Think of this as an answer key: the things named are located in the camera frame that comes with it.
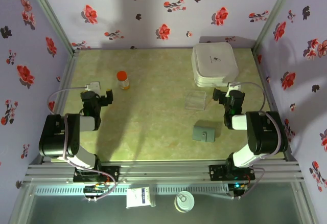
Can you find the grey-green card holder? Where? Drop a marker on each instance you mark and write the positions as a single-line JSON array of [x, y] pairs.
[[204, 130]]

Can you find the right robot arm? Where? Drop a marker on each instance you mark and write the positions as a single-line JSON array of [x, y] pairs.
[[263, 134]]

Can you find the orange-capped small bottle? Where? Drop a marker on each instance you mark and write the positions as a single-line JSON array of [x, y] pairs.
[[123, 80]]

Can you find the white lidded container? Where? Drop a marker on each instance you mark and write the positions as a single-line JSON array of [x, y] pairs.
[[214, 60]]

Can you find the white blue packet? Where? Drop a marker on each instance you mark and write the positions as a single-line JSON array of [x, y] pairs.
[[138, 198]]

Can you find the silver tin can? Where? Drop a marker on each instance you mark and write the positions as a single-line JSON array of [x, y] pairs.
[[184, 201]]

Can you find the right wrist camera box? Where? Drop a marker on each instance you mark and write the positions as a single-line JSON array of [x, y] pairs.
[[234, 86]]

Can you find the aluminium side rail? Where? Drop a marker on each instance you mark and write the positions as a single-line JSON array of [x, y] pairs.
[[67, 80], [265, 80]]

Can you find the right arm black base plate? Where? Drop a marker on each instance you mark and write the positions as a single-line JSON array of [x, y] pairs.
[[217, 173]]

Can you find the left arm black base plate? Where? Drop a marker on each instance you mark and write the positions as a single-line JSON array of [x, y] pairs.
[[113, 174]]

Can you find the aluminium front frame rail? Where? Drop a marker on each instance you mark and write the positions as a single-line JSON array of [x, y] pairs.
[[163, 170]]

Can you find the aluminium corner post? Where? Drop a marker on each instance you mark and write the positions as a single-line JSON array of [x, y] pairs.
[[272, 17], [54, 17]]

